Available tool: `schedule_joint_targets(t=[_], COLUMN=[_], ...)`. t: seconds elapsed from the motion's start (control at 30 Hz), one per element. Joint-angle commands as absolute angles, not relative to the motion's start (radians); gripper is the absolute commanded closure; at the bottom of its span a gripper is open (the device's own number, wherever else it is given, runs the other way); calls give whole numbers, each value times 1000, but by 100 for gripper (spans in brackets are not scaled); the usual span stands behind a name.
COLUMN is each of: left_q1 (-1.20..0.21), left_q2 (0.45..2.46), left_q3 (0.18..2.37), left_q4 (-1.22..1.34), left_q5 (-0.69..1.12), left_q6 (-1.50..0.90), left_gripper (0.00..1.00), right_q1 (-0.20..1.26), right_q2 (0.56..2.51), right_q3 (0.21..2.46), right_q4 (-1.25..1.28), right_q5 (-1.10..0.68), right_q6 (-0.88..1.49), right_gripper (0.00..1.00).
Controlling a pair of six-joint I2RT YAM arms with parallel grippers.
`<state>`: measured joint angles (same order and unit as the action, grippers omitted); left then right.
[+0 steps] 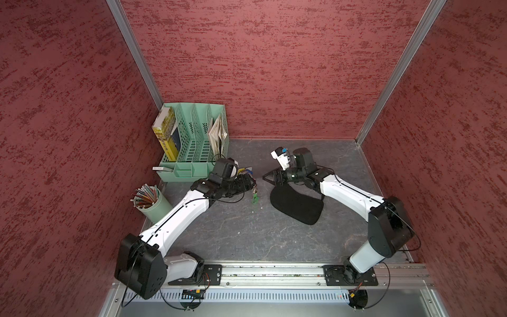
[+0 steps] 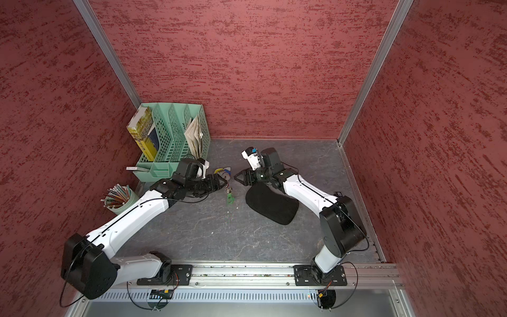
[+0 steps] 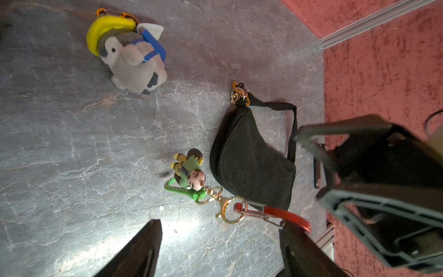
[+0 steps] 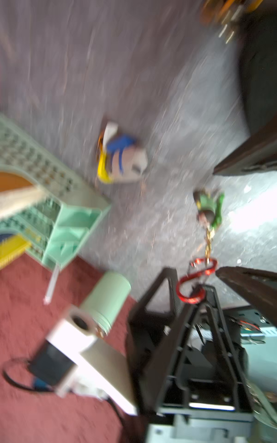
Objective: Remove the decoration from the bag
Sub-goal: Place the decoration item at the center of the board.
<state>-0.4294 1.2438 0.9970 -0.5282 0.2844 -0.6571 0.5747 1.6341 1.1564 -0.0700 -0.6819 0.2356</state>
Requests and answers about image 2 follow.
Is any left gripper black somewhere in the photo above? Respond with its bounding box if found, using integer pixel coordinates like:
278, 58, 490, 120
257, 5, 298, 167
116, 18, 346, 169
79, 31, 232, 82
185, 173, 228, 197

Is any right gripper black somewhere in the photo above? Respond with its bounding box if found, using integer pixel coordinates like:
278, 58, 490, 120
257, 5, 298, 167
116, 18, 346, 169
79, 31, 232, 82
233, 166, 273, 187

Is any yellow blue doll decoration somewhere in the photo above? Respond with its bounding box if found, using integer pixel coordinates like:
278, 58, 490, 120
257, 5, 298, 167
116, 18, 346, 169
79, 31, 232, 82
214, 166, 235, 205

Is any black corduroy bag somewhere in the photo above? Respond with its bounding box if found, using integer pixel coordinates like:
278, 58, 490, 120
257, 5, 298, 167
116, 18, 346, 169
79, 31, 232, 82
246, 183, 300, 225

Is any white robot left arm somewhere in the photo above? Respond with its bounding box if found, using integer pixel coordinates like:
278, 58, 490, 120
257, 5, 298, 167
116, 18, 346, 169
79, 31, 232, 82
61, 158, 227, 299

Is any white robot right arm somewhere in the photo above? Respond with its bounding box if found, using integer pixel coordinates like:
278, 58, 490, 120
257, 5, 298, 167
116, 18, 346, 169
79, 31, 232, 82
234, 147, 367, 281

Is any papers and brown folder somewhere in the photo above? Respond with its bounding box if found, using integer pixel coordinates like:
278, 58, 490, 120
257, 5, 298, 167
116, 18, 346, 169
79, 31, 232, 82
184, 116, 203, 159

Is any green plastic file organizer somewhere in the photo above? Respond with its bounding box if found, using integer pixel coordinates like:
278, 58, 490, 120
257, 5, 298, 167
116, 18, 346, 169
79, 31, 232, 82
133, 102, 211, 183

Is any green pencil cup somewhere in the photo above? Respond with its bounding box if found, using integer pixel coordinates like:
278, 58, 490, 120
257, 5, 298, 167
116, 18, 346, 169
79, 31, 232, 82
107, 188, 139, 215

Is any yellow book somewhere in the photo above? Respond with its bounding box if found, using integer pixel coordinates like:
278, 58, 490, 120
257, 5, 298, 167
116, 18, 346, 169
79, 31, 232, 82
127, 107, 160, 162

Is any pencils bundle in cup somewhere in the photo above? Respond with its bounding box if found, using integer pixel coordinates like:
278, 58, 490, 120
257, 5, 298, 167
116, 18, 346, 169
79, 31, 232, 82
101, 184, 133, 209

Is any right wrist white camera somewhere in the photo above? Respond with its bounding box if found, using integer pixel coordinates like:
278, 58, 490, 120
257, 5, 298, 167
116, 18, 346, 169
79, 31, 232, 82
242, 147, 263, 170

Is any wrist white camera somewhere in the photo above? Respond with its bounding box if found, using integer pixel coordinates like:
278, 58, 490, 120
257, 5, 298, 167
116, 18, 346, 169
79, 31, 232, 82
242, 147, 263, 170
196, 158, 210, 179

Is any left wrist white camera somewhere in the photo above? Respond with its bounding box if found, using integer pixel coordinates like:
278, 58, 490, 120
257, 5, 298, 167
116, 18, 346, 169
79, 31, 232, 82
196, 158, 210, 179

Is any white perforated cable tray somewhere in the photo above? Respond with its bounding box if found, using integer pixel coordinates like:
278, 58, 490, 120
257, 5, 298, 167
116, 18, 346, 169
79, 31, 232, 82
90, 288, 322, 305

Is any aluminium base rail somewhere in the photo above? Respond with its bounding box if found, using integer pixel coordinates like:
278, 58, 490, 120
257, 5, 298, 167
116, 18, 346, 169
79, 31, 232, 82
146, 262, 404, 289

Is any aluminium corner post left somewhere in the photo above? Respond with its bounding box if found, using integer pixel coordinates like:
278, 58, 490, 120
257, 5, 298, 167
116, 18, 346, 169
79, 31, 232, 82
73, 0, 142, 109

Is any aluminium corner post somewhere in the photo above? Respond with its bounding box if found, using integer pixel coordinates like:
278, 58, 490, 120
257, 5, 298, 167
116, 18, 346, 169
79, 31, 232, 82
73, 0, 142, 109
337, 0, 415, 146

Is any aluminium corner post right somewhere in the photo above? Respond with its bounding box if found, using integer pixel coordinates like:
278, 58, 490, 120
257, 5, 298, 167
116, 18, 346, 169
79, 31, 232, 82
337, 0, 415, 146

